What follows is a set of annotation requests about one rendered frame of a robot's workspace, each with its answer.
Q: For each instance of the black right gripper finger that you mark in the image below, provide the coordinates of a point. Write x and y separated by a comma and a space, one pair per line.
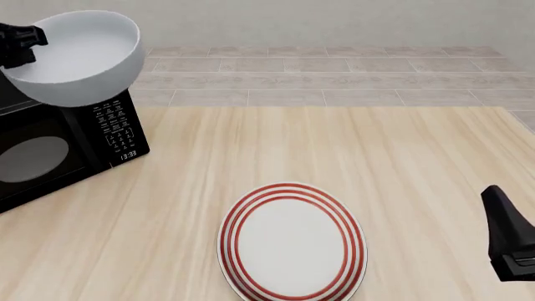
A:
507, 222

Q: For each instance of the black microwave oven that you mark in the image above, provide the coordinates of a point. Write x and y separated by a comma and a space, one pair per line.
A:
83, 138

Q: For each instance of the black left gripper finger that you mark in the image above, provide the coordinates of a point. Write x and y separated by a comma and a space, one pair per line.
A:
25, 36
16, 58

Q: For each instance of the white bowl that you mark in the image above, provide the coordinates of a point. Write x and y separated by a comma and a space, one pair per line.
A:
88, 59

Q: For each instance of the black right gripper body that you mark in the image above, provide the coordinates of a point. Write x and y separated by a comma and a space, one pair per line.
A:
520, 268

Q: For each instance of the white plate with red rings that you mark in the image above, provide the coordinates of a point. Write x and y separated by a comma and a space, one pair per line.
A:
292, 241

